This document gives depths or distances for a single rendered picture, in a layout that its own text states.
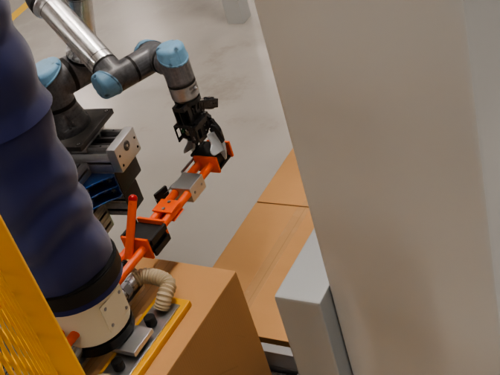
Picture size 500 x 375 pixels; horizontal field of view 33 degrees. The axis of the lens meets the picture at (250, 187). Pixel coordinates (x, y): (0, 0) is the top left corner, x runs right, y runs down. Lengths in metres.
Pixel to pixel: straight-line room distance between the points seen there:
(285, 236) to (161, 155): 1.81
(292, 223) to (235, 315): 0.79
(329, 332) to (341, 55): 0.30
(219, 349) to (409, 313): 1.38
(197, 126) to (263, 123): 2.33
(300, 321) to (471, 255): 0.19
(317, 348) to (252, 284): 1.87
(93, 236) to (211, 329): 0.43
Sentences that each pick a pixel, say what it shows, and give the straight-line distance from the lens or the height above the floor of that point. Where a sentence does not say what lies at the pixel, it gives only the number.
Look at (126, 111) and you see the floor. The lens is 5.11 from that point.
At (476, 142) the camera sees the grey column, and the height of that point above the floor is 1.95.
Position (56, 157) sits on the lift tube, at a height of 1.50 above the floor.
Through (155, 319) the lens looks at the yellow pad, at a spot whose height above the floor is 0.99.
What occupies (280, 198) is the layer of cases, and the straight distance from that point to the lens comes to 3.03.
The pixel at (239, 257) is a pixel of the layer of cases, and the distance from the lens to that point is 2.83.
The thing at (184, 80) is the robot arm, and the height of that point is 1.34.
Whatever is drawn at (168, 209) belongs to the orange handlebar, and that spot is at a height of 1.09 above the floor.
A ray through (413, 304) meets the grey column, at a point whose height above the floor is 1.77.
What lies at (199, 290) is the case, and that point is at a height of 0.95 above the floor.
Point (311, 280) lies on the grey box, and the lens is 0.82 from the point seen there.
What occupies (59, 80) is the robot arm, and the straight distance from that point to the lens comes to 2.74.
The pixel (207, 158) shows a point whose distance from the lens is 2.32.
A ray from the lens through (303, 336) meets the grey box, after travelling 0.85.
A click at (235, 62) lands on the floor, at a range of 5.25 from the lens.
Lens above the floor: 2.32
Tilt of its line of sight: 34 degrees down
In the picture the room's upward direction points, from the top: 17 degrees counter-clockwise
